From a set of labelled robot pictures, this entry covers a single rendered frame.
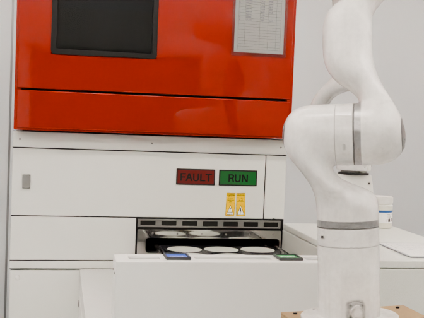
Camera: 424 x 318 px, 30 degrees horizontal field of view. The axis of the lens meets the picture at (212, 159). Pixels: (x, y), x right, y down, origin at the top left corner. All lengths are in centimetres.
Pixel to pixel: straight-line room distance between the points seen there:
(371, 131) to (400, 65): 269
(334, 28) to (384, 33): 255
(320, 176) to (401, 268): 48
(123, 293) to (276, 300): 35
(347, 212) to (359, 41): 34
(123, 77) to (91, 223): 44
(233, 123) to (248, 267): 66
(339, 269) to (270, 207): 93
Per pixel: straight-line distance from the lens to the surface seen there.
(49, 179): 234
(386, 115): 152
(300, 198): 402
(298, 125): 152
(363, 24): 163
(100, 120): 228
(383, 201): 244
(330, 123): 151
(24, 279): 238
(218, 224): 240
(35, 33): 229
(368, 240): 153
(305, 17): 403
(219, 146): 238
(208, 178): 238
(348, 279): 153
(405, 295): 193
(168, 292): 177
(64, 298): 240
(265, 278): 180
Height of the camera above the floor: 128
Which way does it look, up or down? 3 degrees down
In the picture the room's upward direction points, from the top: 2 degrees clockwise
